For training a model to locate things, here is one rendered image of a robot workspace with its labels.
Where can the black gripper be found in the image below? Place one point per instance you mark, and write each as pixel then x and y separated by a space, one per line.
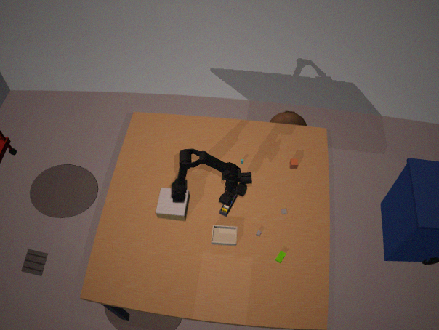
pixel 228 196

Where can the small green block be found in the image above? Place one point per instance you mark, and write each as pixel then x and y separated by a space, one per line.
pixel 280 256

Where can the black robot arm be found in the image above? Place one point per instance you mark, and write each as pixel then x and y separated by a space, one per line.
pixel 230 172

